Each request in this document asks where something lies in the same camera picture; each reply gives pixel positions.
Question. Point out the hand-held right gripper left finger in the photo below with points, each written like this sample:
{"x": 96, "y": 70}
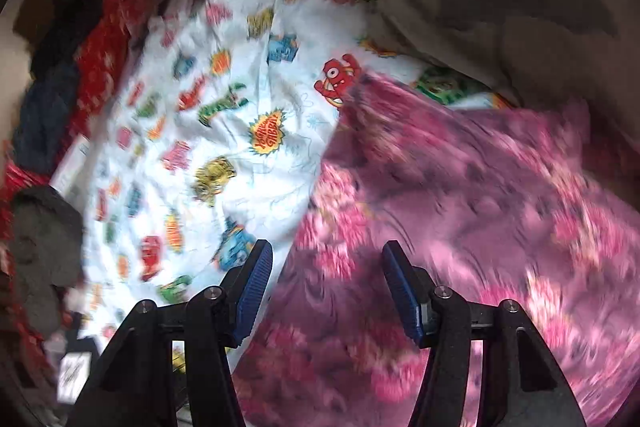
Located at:
{"x": 254, "y": 279}

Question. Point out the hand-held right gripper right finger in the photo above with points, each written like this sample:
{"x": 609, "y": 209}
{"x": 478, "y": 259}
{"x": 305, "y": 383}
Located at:
{"x": 401, "y": 294}

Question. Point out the purple floral cloth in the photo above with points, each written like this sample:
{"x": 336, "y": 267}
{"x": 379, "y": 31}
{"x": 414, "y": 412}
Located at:
{"x": 450, "y": 217}

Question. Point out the white cartoon printed bed sheet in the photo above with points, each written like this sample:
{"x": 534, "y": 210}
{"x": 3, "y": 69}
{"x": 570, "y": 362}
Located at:
{"x": 240, "y": 107}

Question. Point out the white printed card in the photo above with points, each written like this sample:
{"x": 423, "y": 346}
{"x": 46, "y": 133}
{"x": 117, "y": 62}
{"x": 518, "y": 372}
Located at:
{"x": 75, "y": 374}

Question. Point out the dark grey cloth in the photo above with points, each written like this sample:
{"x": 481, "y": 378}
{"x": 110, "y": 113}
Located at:
{"x": 45, "y": 247}

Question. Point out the dark blue clothing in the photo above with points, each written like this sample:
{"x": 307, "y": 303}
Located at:
{"x": 47, "y": 117}

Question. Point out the black clothing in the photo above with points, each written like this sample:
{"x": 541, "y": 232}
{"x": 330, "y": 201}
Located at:
{"x": 70, "y": 27}

